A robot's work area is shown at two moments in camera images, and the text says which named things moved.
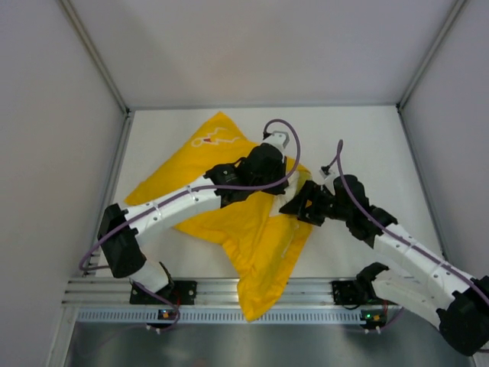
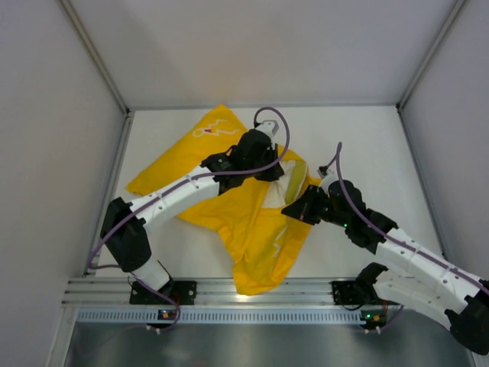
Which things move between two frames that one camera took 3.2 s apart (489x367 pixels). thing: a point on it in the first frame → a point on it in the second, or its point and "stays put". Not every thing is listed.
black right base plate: [344, 292] stays put
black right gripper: [312, 202] stays put
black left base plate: [178, 292] stays put
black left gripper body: [278, 179] → [270, 168]
